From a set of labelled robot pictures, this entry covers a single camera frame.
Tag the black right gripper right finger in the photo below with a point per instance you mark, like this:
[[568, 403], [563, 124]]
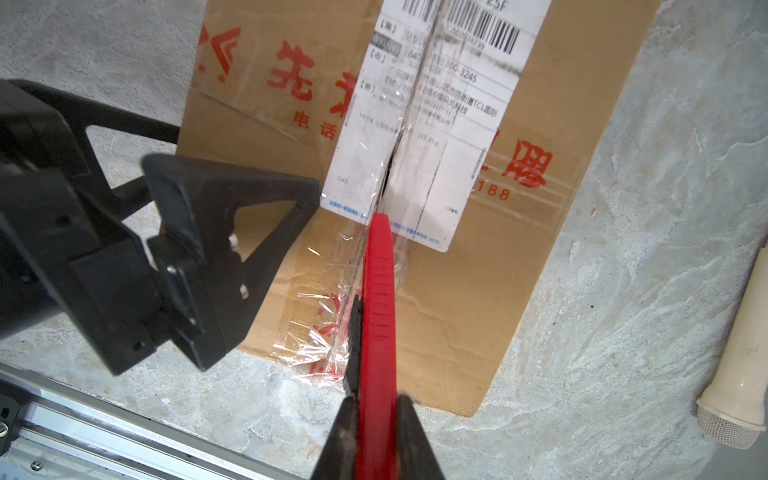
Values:
[[415, 456]]

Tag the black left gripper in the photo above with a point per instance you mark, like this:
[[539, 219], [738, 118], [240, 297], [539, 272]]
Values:
[[65, 247]]

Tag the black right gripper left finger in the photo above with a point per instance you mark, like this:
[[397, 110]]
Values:
[[338, 456]]

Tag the red utility knife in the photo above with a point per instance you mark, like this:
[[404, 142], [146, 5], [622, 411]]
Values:
[[376, 451]]

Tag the brown cardboard express box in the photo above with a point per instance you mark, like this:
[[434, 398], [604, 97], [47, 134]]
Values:
[[470, 124]]

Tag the wooden rolling pin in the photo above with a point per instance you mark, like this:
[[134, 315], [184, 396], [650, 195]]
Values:
[[731, 409]]

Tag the aluminium mounting rail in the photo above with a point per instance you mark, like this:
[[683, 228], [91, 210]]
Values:
[[51, 431]]

